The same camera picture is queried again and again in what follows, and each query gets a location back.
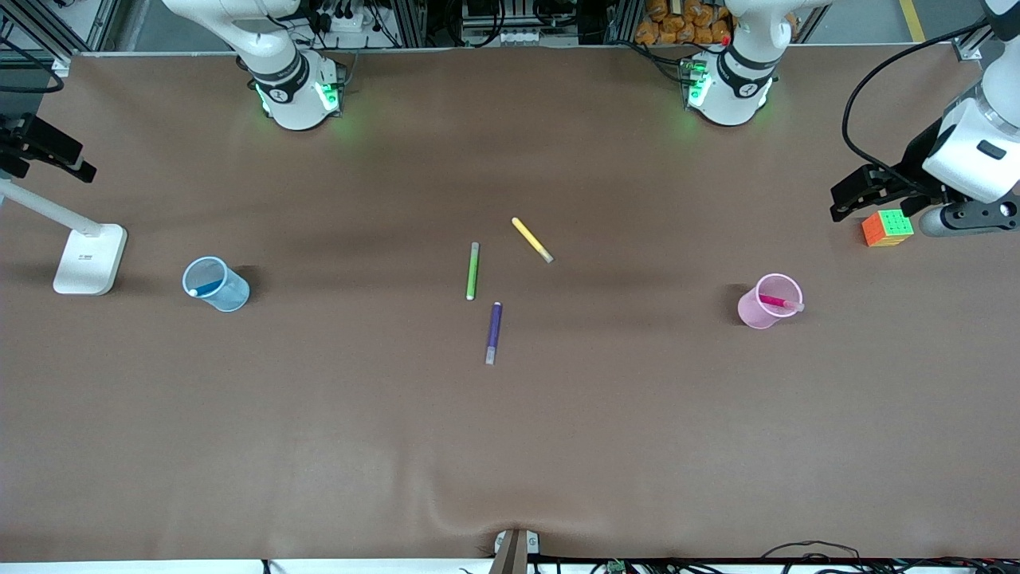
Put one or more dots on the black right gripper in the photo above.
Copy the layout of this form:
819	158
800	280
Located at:
25	137

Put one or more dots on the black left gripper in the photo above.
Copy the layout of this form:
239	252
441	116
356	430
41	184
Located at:
916	162

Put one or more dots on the pink marker pen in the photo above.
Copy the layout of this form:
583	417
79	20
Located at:
774	300

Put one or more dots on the blue marker pen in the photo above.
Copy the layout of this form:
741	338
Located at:
209	287

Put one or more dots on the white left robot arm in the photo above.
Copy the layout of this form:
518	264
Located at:
737	80

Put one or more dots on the multicolour puzzle cube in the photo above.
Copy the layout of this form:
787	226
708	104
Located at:
888	229

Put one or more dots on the white lamp stand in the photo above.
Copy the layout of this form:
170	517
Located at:
88	263

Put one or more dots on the translucent pink plastic cup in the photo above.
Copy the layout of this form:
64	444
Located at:
753	311

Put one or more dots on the translucent blue plastic cup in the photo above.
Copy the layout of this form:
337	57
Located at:
229	296

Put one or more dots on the orange snack packets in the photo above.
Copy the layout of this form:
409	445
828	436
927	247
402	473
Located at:
677	22

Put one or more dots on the white power strip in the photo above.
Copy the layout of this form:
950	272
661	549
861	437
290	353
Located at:
351	22

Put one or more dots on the yellow marker pen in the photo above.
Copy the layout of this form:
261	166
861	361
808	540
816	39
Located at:
530	237

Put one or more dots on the small white socket block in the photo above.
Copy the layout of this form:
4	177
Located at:
519	37

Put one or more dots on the purple marker pen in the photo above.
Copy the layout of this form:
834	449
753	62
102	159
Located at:
494	331

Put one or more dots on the green marker pen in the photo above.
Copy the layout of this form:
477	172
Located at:
472	271

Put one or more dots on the brown table cover sheet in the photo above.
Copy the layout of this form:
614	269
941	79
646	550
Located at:
510	438

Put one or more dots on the metal table clamp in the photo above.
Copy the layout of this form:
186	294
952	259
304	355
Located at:
515	550

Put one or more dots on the aluminium frame profile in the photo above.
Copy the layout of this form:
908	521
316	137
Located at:
968	49
621	20
61	65
410	24

